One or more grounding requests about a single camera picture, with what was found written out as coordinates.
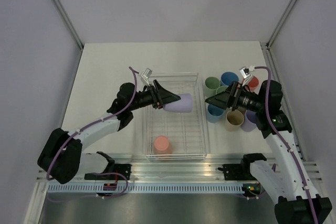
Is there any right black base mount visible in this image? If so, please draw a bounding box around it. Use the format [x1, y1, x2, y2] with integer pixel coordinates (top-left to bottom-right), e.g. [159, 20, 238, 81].
[217, 164, 256, 181]

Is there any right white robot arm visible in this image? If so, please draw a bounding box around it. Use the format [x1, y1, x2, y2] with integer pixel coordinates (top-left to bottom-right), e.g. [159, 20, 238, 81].
[205, 80, 332, 223]

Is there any light blue cup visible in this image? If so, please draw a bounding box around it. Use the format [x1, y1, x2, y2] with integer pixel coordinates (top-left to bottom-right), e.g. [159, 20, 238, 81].
[206, 104, 225, 123]

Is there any pink cup front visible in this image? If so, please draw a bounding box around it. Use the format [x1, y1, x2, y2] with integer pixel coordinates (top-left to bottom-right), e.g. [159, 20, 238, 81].
[153, 135, 173, 155]

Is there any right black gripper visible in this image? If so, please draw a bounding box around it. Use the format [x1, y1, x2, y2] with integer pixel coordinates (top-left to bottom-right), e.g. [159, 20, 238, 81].
[206, 80, 265, 113]

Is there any clear wire dish rack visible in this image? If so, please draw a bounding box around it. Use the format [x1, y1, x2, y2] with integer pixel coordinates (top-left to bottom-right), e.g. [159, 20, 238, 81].
[143, 73, 208, 161]

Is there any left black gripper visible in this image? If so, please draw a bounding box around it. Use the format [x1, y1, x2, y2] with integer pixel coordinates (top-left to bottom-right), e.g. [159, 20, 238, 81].
[129, 80, 180, 111]

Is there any pink cup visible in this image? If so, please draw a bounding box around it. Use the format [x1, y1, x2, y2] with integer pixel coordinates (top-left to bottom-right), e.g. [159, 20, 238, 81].
[247, 76, 259, 92]
[153, 135, 173, 155]

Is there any aluminium frame post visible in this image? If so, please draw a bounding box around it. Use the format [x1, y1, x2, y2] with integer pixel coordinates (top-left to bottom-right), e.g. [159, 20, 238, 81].
[51, 0, 84, 52]
[265, 0, 299, 49]

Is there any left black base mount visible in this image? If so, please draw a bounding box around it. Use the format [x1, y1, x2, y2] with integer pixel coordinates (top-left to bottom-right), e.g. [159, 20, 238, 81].
[84, 163, 131, 181]

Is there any green cup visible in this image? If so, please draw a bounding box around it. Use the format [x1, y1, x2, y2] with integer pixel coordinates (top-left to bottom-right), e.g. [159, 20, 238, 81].
[204, 77, 221, 98]
[215, 86, 228, 94]

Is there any aluminium front rail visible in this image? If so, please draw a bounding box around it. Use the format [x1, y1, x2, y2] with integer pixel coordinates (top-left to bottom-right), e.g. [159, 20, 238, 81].
[71, 154, 322, 183]

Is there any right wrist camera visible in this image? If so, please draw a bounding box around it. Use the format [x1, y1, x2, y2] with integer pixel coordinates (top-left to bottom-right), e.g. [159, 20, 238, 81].
[239, 66, 255, 86]

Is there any large purple cup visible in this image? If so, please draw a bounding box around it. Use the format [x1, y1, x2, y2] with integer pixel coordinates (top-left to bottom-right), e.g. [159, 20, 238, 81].
[241, 110, 256, 132]

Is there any left aluminium frame post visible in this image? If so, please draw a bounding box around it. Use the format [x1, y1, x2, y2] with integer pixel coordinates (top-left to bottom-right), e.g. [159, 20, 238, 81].
[51, 0, 84, 52]

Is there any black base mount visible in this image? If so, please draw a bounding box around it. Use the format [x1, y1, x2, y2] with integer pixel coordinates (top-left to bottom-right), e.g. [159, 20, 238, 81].
[217, 164, 256, 181]
[84, 163, 131, 181]

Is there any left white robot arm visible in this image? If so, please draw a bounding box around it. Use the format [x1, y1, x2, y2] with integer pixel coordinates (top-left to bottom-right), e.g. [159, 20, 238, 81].
[37, 80, 182, 184]

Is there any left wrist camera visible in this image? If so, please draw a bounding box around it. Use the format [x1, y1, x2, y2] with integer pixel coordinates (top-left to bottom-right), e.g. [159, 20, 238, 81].
[140, 68, 152, 86]

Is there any right aluminium frame post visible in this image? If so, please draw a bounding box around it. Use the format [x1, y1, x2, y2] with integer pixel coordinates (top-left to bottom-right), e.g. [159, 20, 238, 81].
[265, 0, 299, 49]

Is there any beige cup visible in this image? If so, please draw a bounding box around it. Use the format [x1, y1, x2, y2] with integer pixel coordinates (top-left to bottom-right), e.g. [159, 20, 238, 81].
[224, 110, 244, 132]

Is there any small purple cup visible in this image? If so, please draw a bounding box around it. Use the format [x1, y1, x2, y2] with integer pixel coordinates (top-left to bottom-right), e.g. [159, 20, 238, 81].
[163, 93, 193, 113]

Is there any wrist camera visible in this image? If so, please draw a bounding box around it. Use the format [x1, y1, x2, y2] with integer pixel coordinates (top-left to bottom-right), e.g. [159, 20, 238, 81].
[140, 68, 152, 86]
[239, 66, 255, 86]

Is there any white slotted cable duct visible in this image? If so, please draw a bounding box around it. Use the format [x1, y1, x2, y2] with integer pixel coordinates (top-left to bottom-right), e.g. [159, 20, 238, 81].
[47, 183, 244, 194]

